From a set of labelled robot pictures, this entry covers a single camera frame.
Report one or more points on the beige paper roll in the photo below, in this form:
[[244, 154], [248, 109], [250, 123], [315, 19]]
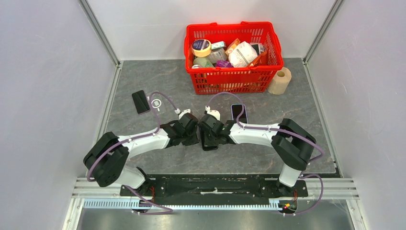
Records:
[[280, 81]]

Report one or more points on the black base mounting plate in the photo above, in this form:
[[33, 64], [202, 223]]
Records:
[[217, 189]]

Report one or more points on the teal small box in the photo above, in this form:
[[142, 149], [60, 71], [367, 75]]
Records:
[[217, 45]]

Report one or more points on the red plastic shopping basket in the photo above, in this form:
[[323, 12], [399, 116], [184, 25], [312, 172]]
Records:
[[254, 78]]

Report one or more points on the orange small box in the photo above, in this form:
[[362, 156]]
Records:
[[232, 46]]

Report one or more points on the purple small package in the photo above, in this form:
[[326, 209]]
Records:
[[223, 64]]

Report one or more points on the masking tape roll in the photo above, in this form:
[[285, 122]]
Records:
[[201, 48]]

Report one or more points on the green pale bottle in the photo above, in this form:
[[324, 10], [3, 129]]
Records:
[[204, 62]]

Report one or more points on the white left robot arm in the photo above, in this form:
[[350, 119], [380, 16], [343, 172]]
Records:
[[106, 161]]

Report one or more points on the grey wrapped packet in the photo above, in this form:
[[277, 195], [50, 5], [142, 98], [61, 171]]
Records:
[[217, 55]]

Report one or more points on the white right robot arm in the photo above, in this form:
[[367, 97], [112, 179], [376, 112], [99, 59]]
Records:
[[292, 143]]

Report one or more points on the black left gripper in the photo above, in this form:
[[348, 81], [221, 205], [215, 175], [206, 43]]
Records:
[[194, 140]]

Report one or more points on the dark round jar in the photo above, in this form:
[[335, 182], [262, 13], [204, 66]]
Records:
[[259, 48]]

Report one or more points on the white crumpled paper bag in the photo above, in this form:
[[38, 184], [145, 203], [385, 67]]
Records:
[[242, 55]]

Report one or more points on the clear magsafe phone case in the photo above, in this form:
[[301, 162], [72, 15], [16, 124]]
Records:
[[158, 102]]

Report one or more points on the light blue phone case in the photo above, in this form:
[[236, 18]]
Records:
[[239, 112]]

